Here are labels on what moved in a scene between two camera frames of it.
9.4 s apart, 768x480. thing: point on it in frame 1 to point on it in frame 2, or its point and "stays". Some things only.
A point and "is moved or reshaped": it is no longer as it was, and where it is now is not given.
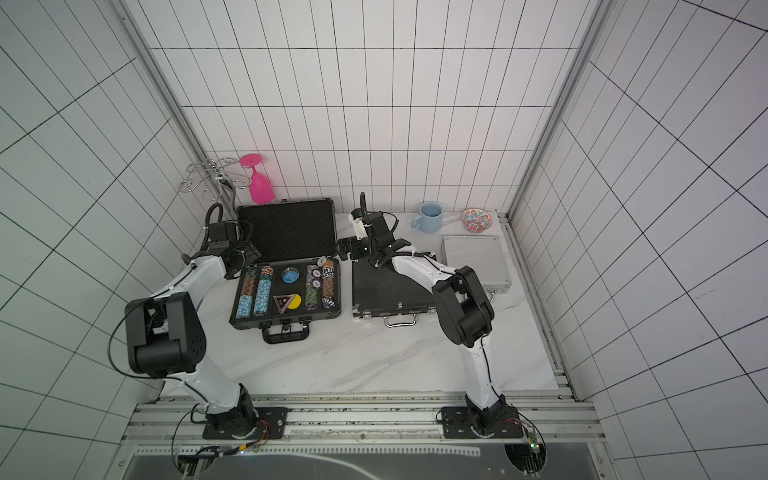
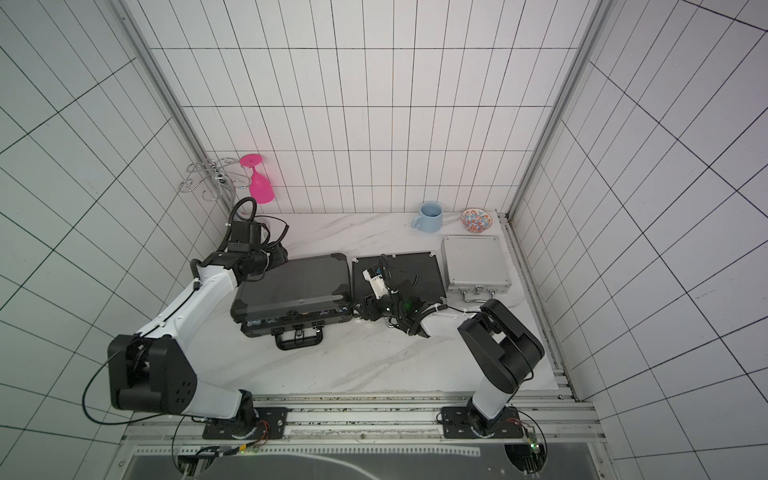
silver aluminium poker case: (483, 253) stays
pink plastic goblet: (261, 189) stays
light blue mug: (430, 218) stays
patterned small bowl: (476, 220) stays
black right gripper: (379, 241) to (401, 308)
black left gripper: (251, 253) to (280, 255)
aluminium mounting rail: (549, 416) stays
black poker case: (296, 279) is moved or reshaped
